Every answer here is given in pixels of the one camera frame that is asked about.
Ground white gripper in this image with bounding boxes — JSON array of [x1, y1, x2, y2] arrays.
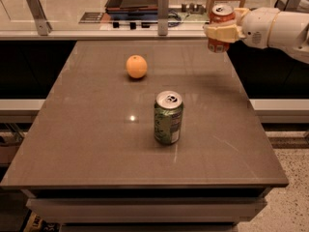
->
[[204, 8, 280, 49]]

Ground red coke can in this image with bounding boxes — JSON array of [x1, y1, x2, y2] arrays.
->
[[205, 4, 236, 53]]

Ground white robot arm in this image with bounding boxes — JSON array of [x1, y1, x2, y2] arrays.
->
[[204, 8, 309, 64]]

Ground green soda can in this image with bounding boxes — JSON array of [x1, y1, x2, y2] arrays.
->
[[154, 91, 183, 145]]

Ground orange fruit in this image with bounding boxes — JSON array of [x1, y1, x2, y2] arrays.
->
[[126, 55, 148, 78]]

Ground white drawer front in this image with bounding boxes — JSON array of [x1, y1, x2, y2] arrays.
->
[[27, 197, 267, 223]]

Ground yellow black bag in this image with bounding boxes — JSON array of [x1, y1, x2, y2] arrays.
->
[[22, 213, 60, 232]]

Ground right metal glass bracket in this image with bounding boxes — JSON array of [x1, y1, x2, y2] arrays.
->
[[274, 0, 300, 12]]

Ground metal glass bracket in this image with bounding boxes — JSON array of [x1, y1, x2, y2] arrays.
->
[[157, 0, 169, 36], [274, 0, 300, 12], [26, 0, 52, 36]]

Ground middle metal glass bracket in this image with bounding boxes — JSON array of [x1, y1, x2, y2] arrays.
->
[[157, 0, 169, 36]]

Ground left metal glass bracket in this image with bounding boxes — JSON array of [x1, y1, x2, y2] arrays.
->
[[26, 0, 52, 36]]

